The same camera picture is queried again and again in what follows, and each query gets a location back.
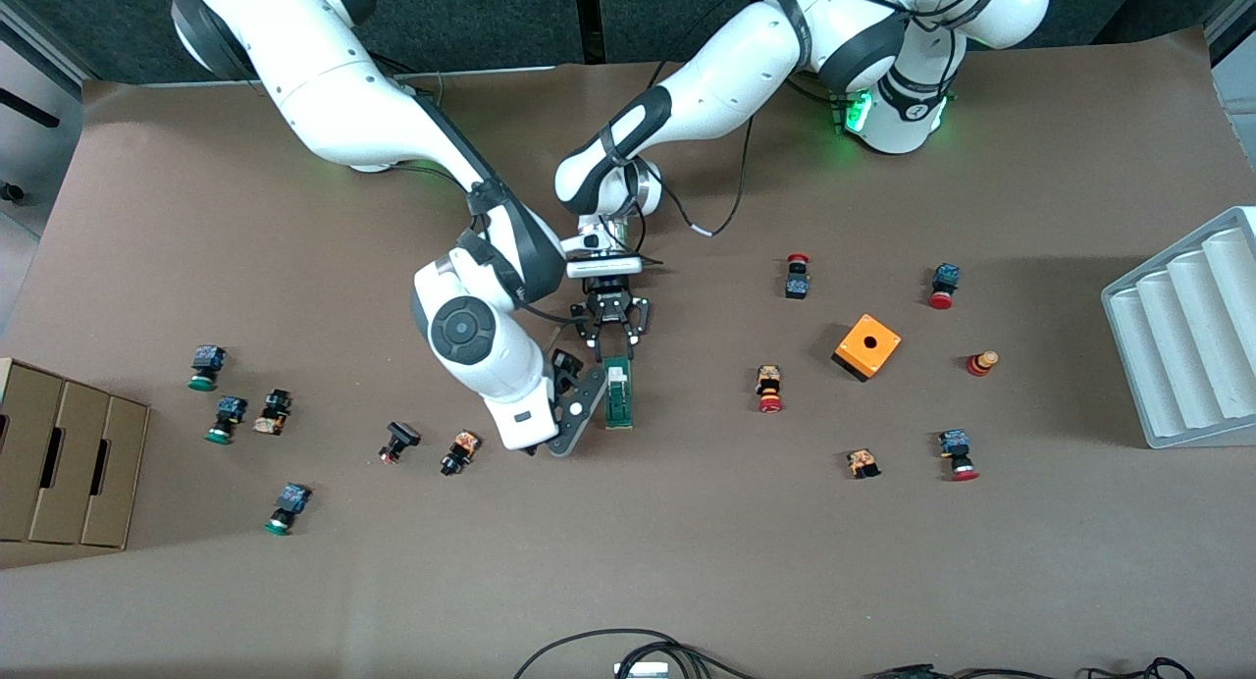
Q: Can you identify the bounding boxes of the black square button red base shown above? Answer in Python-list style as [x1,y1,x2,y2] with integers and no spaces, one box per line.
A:
[378,421,422,465]

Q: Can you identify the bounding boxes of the red mushroom button blue block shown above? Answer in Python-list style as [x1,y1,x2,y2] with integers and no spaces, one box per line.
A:
[926,263,962,311]
[938,429,981,483]

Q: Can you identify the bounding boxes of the green push button blue block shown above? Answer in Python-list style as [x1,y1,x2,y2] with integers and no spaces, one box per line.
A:
[263,482,313,537]
[187,344,228,392]
[204,395,249,445]

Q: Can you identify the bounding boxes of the brown cardboard divider box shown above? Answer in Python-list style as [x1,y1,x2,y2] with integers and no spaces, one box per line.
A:
[0,357,151,549]

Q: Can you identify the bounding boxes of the grey ribbed plastic tray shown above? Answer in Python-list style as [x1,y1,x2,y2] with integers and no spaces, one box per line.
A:
[1100,206,1256,450]

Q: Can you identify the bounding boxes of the grey metal cabinet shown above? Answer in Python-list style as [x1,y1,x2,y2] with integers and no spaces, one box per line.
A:
[0,0,87,238]

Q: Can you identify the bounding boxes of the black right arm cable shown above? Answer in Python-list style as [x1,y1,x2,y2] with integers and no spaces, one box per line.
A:
[392,159,590,332]

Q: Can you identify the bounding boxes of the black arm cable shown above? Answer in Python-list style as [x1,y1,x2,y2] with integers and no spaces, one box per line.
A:
[643,61,759,238]
[392,159,590,332]

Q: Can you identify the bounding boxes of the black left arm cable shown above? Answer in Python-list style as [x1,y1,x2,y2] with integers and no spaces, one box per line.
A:
[643,61,759,238]

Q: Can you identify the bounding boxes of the black selector switch orange block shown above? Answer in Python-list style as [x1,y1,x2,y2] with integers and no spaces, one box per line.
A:
[440,429,483,478]

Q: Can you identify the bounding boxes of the orange button enclosure box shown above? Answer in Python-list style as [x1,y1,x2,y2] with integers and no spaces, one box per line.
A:
[832,313,903,384]

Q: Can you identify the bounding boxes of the black arched cable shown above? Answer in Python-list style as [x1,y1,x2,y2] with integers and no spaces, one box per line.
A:
[512,628,693,679]

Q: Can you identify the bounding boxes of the black vertical post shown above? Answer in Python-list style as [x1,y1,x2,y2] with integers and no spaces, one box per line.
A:
[574,0,605,65]

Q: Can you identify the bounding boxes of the black left base cables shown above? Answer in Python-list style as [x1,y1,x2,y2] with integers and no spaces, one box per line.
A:
[783,71,845,109]

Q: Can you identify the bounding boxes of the black thick cable bundle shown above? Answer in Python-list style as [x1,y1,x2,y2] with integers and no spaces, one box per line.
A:
[628,643,761,679]

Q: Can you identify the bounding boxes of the grey metal frame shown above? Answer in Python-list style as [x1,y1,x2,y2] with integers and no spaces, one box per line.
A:
[1205,0,1256,72]

